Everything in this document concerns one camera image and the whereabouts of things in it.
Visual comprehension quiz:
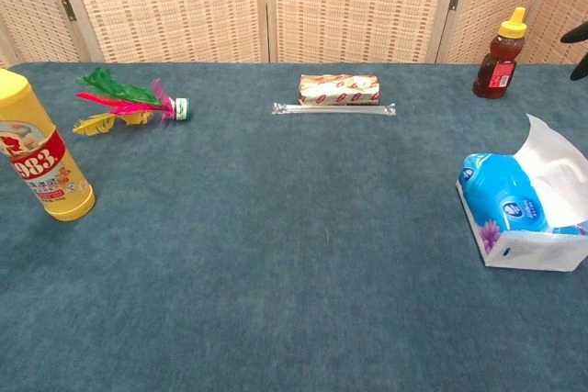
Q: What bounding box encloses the wrapped snack package red print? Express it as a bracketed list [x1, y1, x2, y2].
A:
[298, 73, 382, 106]

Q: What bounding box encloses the blue tissue pack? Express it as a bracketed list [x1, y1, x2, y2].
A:
[456, 151, 588, 273]
[512, 113, 588, 230]

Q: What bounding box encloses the colourful feather shuttlecock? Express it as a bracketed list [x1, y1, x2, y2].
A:
[72, 67, 193, 137]

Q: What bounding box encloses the blue table cloth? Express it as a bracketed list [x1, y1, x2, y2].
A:
[0, 61, 588, 392]

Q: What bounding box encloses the straw in clear wrapper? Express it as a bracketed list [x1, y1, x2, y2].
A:
[271, 102, 397, 117]

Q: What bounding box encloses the woven bamboo folding screen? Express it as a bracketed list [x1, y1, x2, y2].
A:
[0, 0, 588, 67]

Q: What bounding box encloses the black and silver right hand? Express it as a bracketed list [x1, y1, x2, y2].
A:
[560, 19, 588, 82]

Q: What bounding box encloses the yellow bottle with red label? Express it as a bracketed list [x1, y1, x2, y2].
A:
[0, 68, 96, 222]

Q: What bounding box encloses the honey bottle with yellow cap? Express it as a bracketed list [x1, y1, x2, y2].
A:
[472, 6, 527, 100]

